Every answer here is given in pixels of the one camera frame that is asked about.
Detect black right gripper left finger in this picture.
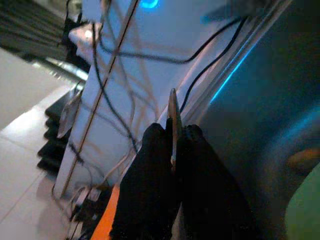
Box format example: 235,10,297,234
109,122,181,240

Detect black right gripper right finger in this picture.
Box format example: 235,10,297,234
175,123,262,240

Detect orange plate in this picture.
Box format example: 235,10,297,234
90,186,121,240

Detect wooden chopstick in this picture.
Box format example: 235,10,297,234
172,99,183,161
167,87,179,173

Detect green plate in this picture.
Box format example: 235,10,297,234
284,169,320,240

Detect stainless steel sink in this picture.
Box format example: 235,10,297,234
159,0,320,240

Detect black electronic device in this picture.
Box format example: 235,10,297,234
0,0,83,64

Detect black power cable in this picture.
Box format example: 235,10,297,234
98,15,249,65
90,21,139,154
179,16,251,114

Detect thin brown cord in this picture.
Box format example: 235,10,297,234
59,0,140,199

